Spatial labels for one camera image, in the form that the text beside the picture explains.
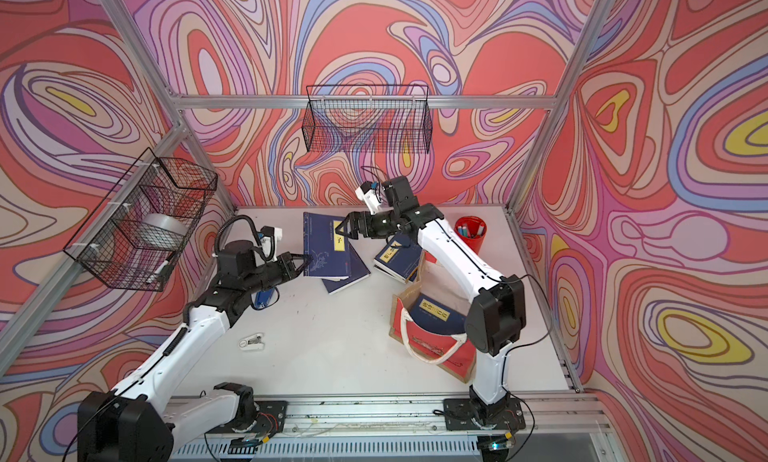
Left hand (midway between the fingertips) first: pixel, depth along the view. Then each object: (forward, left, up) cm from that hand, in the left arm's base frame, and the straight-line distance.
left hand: (313, 259), depth 77 cm
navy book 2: (+5, -3, -2) cm, 7 cm away
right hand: (+5, -10, +3) cm, 11 cm away
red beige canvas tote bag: (-22, -34, -5) cm, 41 cm away
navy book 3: (+13, -24, -17) cm, 32 cm away
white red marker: (+18, -50, -9) cm, 54 cm away
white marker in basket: (-3, +36, +3) cm, 36 cm away
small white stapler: (-14, +19, -21) cm, 32 cm away
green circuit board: (-38, +16, -25) cm, 48 cm away
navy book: (-7, -34, -20) cm, 40 cm away
